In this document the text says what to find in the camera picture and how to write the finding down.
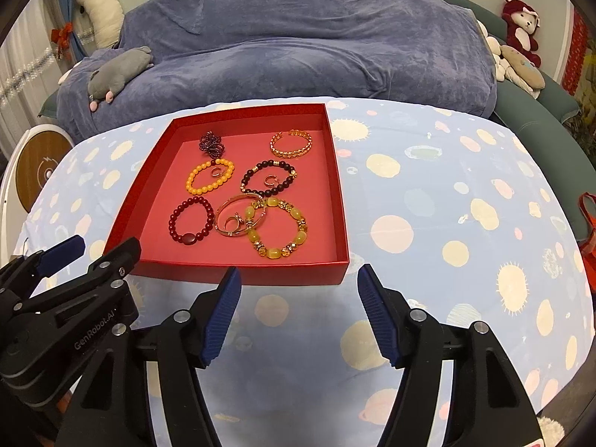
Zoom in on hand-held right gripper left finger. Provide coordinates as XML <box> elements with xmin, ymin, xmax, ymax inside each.
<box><xmin>58</xmin><ymin>266</ymin><xmax>243</xmax><ymax>447</ymax></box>

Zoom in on dark red bead bracelet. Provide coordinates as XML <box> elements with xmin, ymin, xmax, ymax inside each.
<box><xmin>168</xmin><ymin>198</ymin><xmax>214</xmax><ymax>245</ymax></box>

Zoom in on dark brown bead bracelet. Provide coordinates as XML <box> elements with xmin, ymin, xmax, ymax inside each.
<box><xmin>240</xmin><ymin>160</ymin><xmax>298</xmax><ymax>197</ymax></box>

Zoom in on green sofa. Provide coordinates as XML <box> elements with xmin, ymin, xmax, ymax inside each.
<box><xmin>440</xmin><ymin>0</ymin><xmax>583</xmax><ymax>159</ymax></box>

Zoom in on yellow-green bead bracelet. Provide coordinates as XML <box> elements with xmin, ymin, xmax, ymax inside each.
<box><xmin>247</xmin><ymin>198</ymin><xmax>310</xmax><ymax>260</ymax></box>

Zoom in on red jewelry box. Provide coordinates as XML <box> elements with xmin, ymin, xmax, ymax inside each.
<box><xmin>101</xmin><ymin>102</ymin><xmax>351</xmax><ymax>286</ymax></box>

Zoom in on white cow plush toy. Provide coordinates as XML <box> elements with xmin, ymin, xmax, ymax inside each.
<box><xmin>76</xmin><ymin>0</ymin><xmax>126</xmax><ymax>50</ymax></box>

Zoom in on blue curtain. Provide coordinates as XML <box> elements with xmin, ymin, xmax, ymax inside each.
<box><xmin>50</xmin><ymin>0</ymin><xmax>91</xmax><ymax>68</ymax></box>

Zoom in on round white and wood appliance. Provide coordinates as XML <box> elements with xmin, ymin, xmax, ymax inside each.
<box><xmin>0</xmin><ymin>129</ymin><xmax>75</xmax><ymax>224</ymax></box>

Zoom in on potted plant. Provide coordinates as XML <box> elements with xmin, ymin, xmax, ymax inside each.
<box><xmin>573</xmin><ymin>98</ymin><xmax>596</xmax><ymax>150</ymax></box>

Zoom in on red bow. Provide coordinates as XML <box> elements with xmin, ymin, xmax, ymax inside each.
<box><xmin>50</xmin><ymin>22</ymin><xmax>75</xmax><ymax>60</ymax></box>

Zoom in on gold chain bracelet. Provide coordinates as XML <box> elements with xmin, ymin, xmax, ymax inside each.
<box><xmin>270</xmin><ymin>129</ymin><xmax>313</xmax><ymax>159</ymax></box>

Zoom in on yellow bead bracelet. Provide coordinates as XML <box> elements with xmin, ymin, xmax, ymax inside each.
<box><xmin>186</xmin><ymin>158</ymin><xmax>235</xmax><ymax>195</ymax></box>

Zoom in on light blue planet-print sheet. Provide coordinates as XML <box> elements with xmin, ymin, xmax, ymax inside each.
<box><xmin>21</xmin><ymin>98</ymin><xmax>596</xmax><ymax>447</ymax></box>

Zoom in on red monkey plush toy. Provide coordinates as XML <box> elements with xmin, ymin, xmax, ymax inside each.
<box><xmin>501</xmin><ymin>0</ymin><xmax>543</xmax><ymax>68</ymax></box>

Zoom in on beige rug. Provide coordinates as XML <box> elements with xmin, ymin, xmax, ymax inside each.
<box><xmin>535</xmin><ymin>414</ymin><xmax>566</xmax><ymax>447</ymax></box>

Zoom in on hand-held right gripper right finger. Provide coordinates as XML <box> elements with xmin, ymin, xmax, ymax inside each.
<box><xmin>356</xmin><ymin>264</ymin><xmax>542</xmax><ymax>447</ymax></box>

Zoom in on red bag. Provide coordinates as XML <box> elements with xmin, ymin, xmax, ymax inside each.
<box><xmin>578</xmin><ymin>193</ymin><xmax>596</xmax><ymax>294</ymax></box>

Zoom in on grey plush toy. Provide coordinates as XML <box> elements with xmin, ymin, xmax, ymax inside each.
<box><xmin>88</xmin><ymin>47</ymin><xmax>154</xmax><ymax>111</ymax></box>

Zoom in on dark purple beaded ornament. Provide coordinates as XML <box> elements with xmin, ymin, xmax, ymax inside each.
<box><xmin>199</xmin><ymin>133</ymin><xmax>227</xmax><ymax>157</ymax></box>

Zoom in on gold bangle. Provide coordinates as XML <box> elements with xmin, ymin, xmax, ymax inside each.
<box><xmin>214</xmin><ymin>192</ymin><xmax>270</xmax><ymax>238</ymax></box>

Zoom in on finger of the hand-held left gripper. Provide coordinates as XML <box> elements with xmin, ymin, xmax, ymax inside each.
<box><xmin>0</xmin><ymin>236</ymin><xmax>99</xmax><ymax>299</ymax></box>
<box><xmin>86</xmin><ymin>237</ymin><xmax>142</xmax><ymax>292</ymax></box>

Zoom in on beige plush toy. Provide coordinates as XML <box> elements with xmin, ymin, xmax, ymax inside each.
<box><xmin>484</xmin><ymin>21</ymin><xmax>546</xmax><ymax>99</ymax></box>

